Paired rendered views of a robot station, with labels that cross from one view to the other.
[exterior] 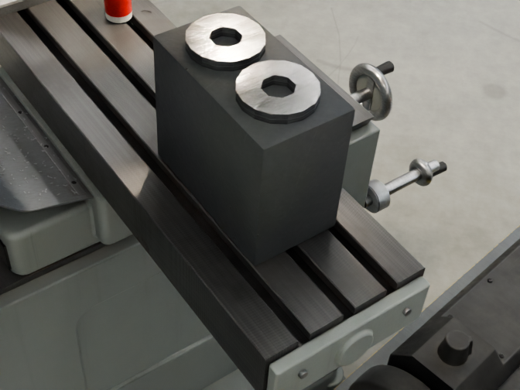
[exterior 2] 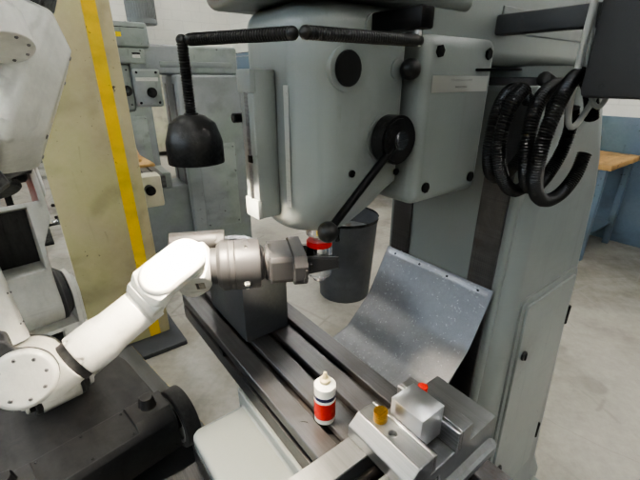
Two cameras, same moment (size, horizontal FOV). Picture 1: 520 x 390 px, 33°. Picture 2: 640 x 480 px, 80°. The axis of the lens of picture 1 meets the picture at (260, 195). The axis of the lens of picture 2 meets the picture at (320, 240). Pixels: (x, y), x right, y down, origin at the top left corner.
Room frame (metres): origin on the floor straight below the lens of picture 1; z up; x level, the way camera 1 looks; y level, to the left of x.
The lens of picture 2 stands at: (1.63, 0.23, 1.54)
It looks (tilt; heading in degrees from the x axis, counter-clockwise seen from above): 23 degrees down; 181
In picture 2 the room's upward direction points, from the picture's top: straight up
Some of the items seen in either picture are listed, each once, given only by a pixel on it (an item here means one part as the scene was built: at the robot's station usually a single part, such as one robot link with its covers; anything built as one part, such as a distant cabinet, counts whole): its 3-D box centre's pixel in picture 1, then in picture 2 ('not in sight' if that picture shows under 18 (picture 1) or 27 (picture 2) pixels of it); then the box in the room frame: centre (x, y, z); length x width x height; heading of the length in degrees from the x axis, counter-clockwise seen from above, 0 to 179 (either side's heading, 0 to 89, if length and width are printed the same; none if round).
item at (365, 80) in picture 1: (356, 98); not in sight; (1.31, -0.17, 0.64); 0.16 x 0.12 x 0.12; 129
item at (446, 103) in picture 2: not in sight; (401, 117); (0.87, 0.37, 1.47); 0.24 x 0.19 x 0.26; 39
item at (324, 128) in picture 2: not in sight; (321, 124); (0.99, 0.22, 1.47); 0.21 x 0.19 x 0.32; 39
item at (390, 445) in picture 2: not in sight; (390, 444); (1.22, 0.33, 1.03); 0.12 x 0.06 x 0.04; 38
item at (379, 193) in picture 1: (405, 179); not in sight; (1.21, -0.28, 0.52); 0.22 x 0.06 x 0.06; 129
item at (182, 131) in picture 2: not in sight; (193, 138); (1.13, 0.06, 1.47); 0.07 x 0.07 x 0.06
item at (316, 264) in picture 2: not in sight; (322, 265); (1.02, 0.23, 1.23); 0.06 x 0.02 x 0.03; 104
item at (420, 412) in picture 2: not in sight; (415, 415); (1.19, 0.38, 1.05); 0.06 x 0.05 x 0.06; 38
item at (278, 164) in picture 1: (247, 129); (245, 282); (0.75, 0.02, 1.04); 0.22 x 0.12 x 0.20; 38
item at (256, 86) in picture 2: not in sight; (259, 147); (1.06, 0.13, 1.45); 0.04 x 0.04 x 0.21; 39
